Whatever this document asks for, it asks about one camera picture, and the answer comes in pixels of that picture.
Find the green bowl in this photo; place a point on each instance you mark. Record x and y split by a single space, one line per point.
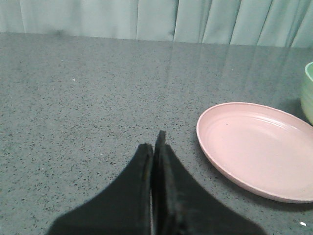
306 97

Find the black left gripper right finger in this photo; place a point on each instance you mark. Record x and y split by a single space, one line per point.
181 206

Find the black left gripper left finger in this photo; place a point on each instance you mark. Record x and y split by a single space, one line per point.
122 208

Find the pink plate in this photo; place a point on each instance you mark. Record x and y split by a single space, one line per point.
261 149

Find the white curtain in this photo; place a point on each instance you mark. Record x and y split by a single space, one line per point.
278 23

